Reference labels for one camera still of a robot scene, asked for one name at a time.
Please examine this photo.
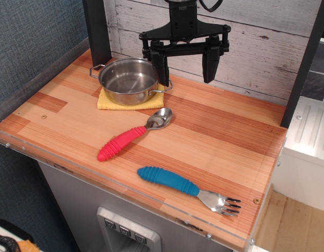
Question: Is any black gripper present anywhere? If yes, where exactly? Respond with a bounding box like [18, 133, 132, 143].
[139, 3, 231, 87]

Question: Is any blue handled fork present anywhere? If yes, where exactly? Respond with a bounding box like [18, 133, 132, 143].
[137, 166, 241, 216]

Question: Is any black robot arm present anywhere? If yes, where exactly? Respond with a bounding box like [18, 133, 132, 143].
[139, 1, 231, 87]

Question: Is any yellow cloth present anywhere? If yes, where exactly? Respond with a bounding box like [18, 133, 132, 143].
[97, 83, 165, 111]

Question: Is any stainless steel pot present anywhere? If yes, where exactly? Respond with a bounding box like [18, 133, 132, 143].
[89, 58, 173, 106]

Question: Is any white toy sink unit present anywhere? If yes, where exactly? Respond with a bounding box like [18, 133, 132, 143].
[270, 38, 324, 213]

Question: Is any grey cabinet with dispenser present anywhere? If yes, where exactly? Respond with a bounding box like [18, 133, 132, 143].
[39, 162, 230, 251]

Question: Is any clear acrylic edge guard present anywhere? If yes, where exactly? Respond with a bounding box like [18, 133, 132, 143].
[0, 123, 286, 251]

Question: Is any black cable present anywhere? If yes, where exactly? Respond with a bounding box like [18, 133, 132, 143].
[197, 0, 223, 13]

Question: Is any red handled spoon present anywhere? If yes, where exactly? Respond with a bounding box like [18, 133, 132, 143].
[97, 108, 173, 162]

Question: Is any left black post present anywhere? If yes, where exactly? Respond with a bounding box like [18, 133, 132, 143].
[82, 0, 112, 66]

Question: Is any black post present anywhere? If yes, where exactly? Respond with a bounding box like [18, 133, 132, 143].
[82, 0, 112, 66]
[280, 0, 324, 129]

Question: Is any right black post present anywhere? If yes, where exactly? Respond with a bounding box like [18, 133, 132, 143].
[280, 0, 324, 129]

